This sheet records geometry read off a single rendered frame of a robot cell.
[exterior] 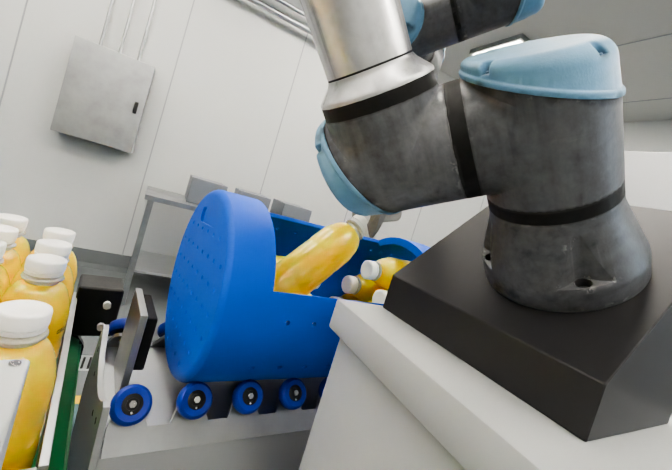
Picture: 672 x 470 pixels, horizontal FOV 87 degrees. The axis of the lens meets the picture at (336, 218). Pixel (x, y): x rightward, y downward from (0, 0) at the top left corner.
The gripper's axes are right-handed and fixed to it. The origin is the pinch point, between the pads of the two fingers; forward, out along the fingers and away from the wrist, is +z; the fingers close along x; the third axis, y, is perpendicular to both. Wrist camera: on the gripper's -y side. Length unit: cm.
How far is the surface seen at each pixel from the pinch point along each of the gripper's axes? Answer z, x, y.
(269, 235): 4.1, -4.3, -18.5
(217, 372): 22.7, -6.2, -21.3
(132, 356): 24.0, 0.5, -30.4
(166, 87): -64, 347, -1
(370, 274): 9.2, 4.2, 9.0
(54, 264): 13.2, 1.8, -40.9
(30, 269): 14.1, 2.0, -42.9
